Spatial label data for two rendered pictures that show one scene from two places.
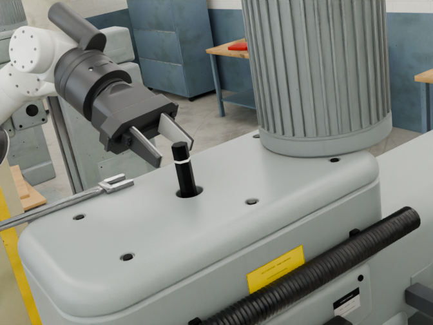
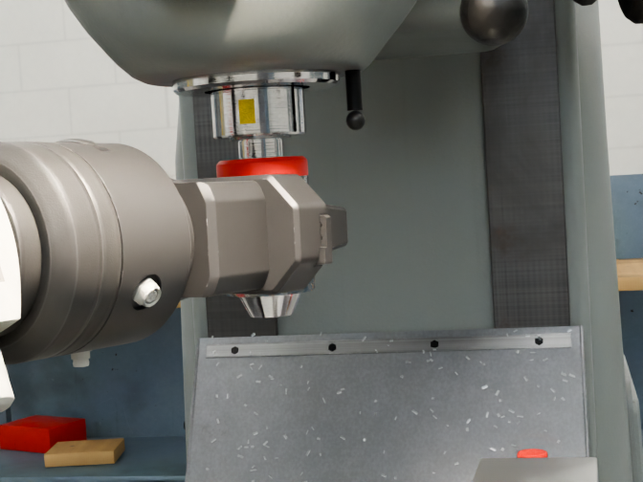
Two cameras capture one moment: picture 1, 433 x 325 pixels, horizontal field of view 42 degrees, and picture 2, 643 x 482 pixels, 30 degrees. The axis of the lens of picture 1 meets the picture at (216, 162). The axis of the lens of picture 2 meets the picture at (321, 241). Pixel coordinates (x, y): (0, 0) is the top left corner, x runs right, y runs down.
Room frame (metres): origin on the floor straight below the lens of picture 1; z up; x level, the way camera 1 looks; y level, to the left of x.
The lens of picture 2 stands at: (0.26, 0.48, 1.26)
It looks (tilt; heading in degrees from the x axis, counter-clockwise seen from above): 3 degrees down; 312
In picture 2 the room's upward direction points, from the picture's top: 3 degrees counter-clockwise
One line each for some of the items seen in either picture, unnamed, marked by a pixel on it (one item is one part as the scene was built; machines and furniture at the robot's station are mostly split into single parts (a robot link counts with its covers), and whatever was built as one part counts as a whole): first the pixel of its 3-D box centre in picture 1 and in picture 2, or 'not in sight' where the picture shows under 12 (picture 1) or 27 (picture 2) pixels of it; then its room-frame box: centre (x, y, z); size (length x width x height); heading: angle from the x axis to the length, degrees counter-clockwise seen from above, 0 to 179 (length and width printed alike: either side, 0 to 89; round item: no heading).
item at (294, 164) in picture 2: not in sight; (262, 168); (0.69, 0.04, 1.26); 0.05 x 0.05 x 0.01
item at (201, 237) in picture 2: not in sight; (144, 246); (0.68, 0.13, 1.23); 0.13 x 0.12 x 0.10; 8
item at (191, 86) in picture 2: not in sight; (256, 81); (0.69, 0.04, 1.31); 0.09 x 0.09 x 0.01
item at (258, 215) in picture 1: (208, 238); not in sight; (0.70, 0.03, 1.81); 0.47 x 0.26 x 0.16; 121
